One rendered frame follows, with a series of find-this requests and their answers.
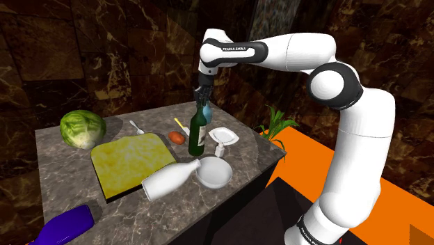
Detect blue vase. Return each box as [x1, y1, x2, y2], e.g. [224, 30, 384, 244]
[202, 103, 214, 124]

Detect dark green wine bottle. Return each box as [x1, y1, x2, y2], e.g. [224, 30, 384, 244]
[188, 102, 208, 157]

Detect white plate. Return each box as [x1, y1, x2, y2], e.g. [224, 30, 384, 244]
[208, 127, 240, 147]

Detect green plant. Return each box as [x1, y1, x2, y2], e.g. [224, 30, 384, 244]
[255, 104, 300, 161]

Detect white bowl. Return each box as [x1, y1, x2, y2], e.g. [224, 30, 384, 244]
[195, 156, 234, 189]

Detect white bottle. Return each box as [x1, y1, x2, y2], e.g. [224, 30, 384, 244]
[141, 158, 202, 202]

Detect yellow cutting board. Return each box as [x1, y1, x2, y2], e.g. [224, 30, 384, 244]
[90, 132, 178, 204]

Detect green cabbage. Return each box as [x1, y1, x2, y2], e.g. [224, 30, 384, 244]
[60, 109, 107, 150]

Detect dark robot stand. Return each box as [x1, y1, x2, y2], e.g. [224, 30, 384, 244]
[211, 176, 369, 245]

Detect purple bottle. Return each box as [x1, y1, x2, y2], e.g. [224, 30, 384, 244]
[29, 204, 95, 245]

